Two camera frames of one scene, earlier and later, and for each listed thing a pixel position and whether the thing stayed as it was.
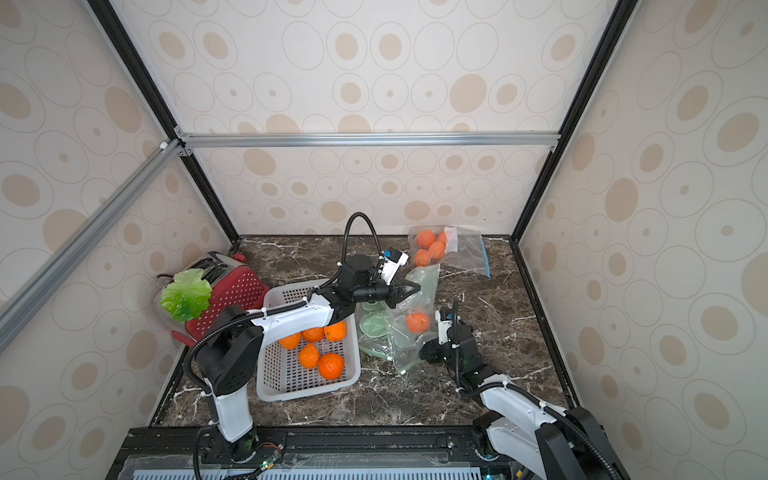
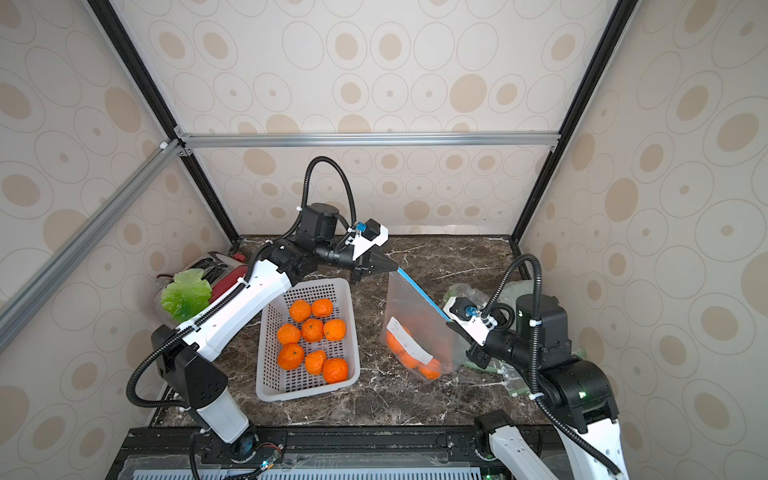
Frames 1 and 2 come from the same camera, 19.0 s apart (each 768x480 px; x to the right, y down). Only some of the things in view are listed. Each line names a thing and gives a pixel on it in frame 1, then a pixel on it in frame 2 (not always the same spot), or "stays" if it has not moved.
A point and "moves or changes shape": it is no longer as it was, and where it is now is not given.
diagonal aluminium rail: (28, 300) stays
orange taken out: (336, 331) stays
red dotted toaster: (232, 284) stays
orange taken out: (310, 356) moves or changes shape
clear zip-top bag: (457, 248) to (416, 334)
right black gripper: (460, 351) to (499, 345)
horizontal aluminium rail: (185, 140) stays
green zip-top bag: (374, 322) to (509, 293)
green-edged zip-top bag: (414, 321) to (512, 380)
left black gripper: (395, 290) to (378, 262)
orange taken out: (314, 335) stays
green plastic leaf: (188, 296) stays
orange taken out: (417, 322) moves or changes shape
